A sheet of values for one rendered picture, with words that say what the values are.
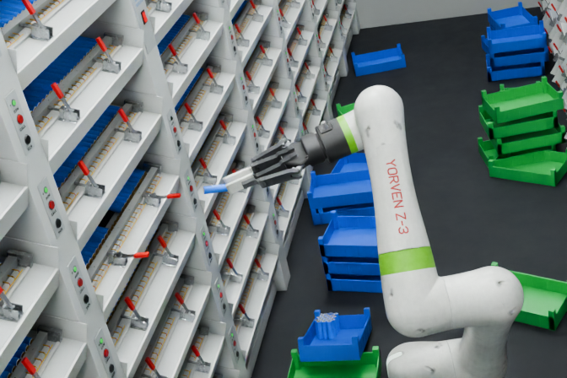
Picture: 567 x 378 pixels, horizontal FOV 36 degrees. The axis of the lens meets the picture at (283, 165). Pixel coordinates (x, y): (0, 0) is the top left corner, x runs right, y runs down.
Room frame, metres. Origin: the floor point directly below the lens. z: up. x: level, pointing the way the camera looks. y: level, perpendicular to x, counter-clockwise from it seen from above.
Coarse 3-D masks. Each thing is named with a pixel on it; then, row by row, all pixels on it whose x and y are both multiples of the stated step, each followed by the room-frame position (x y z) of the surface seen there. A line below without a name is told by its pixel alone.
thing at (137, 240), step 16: (144, 160) 2.21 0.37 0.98; (160, 160) 2.19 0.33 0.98; (176, 160) 2.18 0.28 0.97; (160, 176) 2.17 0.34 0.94; (176, 176) 2.18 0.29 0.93; (160, 192) 2.09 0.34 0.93; (144, 208) 2.01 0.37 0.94; (160, 208) 2.02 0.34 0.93; (144, 224) 1.94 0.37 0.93; (128, 240) 1.87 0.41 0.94; (144, 240) 1.89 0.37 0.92; (112, 272) 1.75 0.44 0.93; (128, 272) 1.77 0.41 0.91; (112, 288) 1.69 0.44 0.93; (112, 304) 1.67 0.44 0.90
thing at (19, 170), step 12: (0, 168) 1.52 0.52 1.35; (12, 168) 1.51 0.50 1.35; (24, 168) 1.51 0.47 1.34; (0, 180) 1.51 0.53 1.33; (12, 180) 1.52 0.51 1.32; (24, 180) 1.51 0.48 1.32; (0, 192) 1.48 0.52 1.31; (12, 192) 1.49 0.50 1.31; (24, 192) 1.50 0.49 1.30; (0, 204) 1.45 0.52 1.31; (12, 204) 1.45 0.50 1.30; (24, 204) 1.50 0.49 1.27; (0, 216) 1.41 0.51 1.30; (12, 216) 1.45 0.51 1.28; (0, 228) 1.40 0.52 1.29; (0, 240) 1.40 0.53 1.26
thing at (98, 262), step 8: (152, 168) 2.17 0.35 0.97; (152, 176) 2.13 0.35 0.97; (144, 184) 2.09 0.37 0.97; (152, 184) 2.11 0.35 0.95; (136, 192) 2.05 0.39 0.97; (144, 192) 2.07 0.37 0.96; (152, 192) 2.07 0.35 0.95; (136, 200) 2.01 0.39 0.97; (128, 208) 1.97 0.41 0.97; (136, 208) 2.00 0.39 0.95; (128, 216) 1.94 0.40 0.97; (120, 224) 1.90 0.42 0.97; (112, 232) 1.87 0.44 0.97; (120, 232) 1.88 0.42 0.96; (128, 232) 1.89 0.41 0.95; (112, 240) 1.83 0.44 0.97; (104, 248) 1.80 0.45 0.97; (120, 248) 1.83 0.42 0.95; (96, 256) 1.77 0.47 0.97; (104, 256) 1.77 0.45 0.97; (96, 264) 1.74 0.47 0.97; (104, 264) 1.76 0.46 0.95; (88, 272) 1.71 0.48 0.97; (96, 272) 1.72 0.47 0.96; (96, 280) 1.70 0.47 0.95; (96, 288) 1.68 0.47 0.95
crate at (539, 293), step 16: (512, 272) 2.59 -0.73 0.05; (528, 288) 2.54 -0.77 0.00; (544, 288) 2.51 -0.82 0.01; (560, 288) 2.48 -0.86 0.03; (528, 304) 2.46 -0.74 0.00; (544, 304) 2.44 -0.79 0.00; (560, 304) 2.42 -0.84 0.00; (528, 320) 2.35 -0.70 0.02; (544, 320) 2.32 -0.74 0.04; (560, 320) 2.34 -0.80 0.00
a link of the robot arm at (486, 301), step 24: (456, 288) 1.46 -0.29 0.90; (480, 288) 1.45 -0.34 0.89; (504, 288) 1.44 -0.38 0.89; (456, 312) 1.43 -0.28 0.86; (480, 312) 1.42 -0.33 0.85; (504, 312) 1.42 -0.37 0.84; (480, 336) 1.50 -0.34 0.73; (504, 336) 1.50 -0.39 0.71; (456, 360) 1.64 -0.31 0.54; (480, 360) 1.57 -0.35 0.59; (504, 360) 1.61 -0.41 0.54
